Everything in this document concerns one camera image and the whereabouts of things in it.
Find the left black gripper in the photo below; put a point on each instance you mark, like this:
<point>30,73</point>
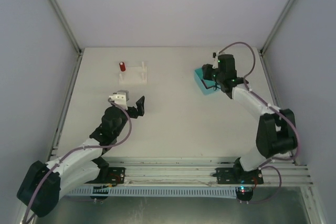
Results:
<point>134,111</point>

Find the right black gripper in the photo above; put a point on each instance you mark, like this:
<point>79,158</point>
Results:
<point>207,72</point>

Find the red large spring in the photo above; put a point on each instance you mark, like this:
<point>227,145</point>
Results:
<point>122,66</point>

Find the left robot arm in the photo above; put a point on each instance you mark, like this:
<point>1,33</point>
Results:
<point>45,184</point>

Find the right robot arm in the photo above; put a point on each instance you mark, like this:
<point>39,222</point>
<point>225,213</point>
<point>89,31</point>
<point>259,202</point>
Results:
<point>276,131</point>

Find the teal plastic bin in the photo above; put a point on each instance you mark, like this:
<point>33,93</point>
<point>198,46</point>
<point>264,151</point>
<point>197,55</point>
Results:
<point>206,87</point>

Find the white four-peg fixture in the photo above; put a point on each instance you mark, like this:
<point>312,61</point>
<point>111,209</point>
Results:
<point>134,75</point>

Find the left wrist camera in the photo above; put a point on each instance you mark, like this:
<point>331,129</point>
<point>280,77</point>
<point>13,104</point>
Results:
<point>119,97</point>

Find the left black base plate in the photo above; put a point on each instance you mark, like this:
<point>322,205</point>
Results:
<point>114,175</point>

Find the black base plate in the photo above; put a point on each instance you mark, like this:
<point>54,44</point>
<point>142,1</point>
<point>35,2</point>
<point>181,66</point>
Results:
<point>226,175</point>
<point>114,175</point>

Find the grey slotted cable duct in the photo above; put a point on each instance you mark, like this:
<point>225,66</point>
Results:
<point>151,191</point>

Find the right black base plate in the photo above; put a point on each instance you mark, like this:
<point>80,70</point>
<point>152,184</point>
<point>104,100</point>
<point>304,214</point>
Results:
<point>226,175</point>

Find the left frame post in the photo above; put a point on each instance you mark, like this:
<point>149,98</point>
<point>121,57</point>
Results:
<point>62,19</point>

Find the frame post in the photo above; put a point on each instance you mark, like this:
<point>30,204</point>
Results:
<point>62,19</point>
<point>283,14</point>

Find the right frame post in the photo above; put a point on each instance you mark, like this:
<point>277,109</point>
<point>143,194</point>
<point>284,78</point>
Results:
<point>283,14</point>

